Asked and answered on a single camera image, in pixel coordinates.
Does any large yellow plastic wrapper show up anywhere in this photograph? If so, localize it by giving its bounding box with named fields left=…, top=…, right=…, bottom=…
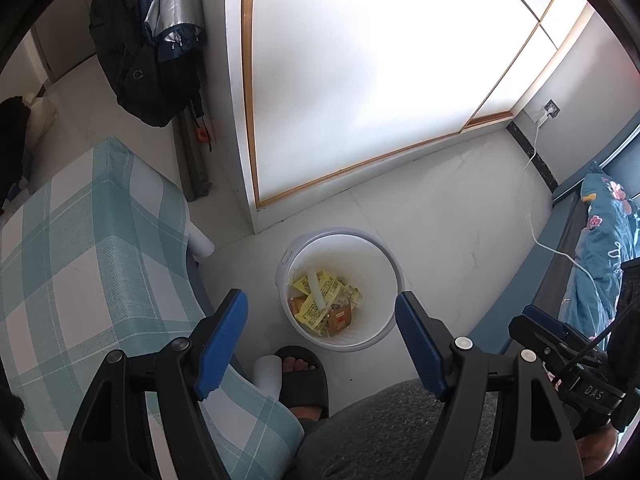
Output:
left=288, top=270, right=362, bottom=338

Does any brown snack sachet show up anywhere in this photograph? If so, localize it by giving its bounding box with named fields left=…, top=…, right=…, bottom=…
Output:
left=288, top=296, right=308, bottom=315

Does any brown sachet with red heart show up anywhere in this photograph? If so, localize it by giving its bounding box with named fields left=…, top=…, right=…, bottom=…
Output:
left=326, top=304, right=352, bottom=337

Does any white foam sheet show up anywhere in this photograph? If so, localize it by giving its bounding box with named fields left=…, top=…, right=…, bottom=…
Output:
left=307, top=269, right=326, bottom=311

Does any white trash bin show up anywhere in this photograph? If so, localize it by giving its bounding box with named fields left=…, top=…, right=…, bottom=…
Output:
left=276, top=228, right=405, bottom=352

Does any person's right hand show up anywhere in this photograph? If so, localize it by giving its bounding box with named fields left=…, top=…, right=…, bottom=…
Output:
left=577, top=424, right=618, bottom=477

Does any white table leg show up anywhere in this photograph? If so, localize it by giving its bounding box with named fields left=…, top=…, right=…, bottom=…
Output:
left=252, top=354, right=283, bottom=400

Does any black slipper on foot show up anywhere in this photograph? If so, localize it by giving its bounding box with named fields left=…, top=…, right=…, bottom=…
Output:
left=274, top=346, right=329, bottom=419

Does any blue floral bedding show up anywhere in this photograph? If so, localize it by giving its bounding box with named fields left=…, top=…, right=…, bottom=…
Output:
left=559, top=164, right=639, bottom=339

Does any teal checked tablecloth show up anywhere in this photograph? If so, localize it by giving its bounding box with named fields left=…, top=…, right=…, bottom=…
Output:
left=1, top=138, right=304, bottom=479

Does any orange black tool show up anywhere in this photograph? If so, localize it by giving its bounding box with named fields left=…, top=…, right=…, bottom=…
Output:
left=196, top=127, right=212, bottom=144

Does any black hanging backpack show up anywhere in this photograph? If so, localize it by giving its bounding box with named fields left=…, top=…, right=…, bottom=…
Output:
left=89, top=0, right=200, bottom=128

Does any white sliding wardrobe door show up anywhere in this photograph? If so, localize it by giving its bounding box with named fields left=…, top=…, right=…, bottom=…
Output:
left=241, top=0, right=592, bottom=207

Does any silver blue folded umbrella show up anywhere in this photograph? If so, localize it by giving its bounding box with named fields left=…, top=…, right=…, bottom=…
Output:
left=137, top=0, right=206, bottom=63

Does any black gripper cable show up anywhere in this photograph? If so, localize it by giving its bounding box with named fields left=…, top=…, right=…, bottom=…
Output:
left=564, top=299, right=640, bottom=376

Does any white charger cable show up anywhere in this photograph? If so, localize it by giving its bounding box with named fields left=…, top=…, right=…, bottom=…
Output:
left=522, top=112, right=606, bottom=306

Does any wall power socket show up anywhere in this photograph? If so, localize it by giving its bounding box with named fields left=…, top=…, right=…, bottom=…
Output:
left=544, top=100, right=560, bottom=118

